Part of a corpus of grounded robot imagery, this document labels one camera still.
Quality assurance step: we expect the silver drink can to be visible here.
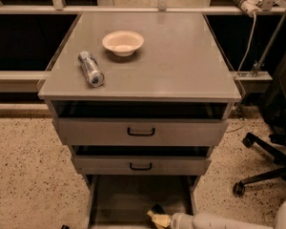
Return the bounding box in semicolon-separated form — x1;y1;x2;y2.
78;51;105;88

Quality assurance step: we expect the green and yellow sponge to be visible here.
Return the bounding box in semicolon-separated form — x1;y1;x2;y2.
148;204;165;217

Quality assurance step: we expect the metal clamp stand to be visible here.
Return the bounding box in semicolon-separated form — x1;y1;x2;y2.
237;0;286;78

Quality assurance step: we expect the white paper bowl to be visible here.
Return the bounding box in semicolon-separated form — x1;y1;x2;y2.
102;31;144;56

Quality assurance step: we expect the grey bottom drawer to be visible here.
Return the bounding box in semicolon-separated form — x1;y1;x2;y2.
84;176;195;229

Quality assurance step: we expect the grey top drawer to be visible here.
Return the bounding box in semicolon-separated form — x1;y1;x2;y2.
53;101;228;146

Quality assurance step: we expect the black drawer handle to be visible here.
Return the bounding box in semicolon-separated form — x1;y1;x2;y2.
127;127;155;136
129;162;153;171

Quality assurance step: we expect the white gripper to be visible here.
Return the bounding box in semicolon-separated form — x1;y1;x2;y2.
152;213;194;229

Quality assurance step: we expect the grey middle drawer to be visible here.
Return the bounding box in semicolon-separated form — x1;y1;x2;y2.
72;146;211;176

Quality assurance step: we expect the black middle drawer handle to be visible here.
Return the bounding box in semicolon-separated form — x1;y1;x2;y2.
129;162;153;171

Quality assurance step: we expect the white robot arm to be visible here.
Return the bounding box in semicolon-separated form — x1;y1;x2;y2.
148;200;286;229

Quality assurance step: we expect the grey drawer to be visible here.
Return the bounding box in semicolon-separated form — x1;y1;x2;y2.
53;101;228;146
84;176;195;229
72;146;211;176

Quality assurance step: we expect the grey drawer cabinet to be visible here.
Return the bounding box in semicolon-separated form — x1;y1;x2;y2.
37;10;242;229

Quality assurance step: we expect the white power cable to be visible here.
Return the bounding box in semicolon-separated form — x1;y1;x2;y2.
235;10;257;76

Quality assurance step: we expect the black top drawer handle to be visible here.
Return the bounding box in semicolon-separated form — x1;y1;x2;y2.
127;127;155;136

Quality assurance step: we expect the white power strip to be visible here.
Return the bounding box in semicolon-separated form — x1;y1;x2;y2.
233;0;261;17

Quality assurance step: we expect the black office chair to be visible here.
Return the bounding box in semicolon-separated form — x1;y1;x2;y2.
232;48;286;198

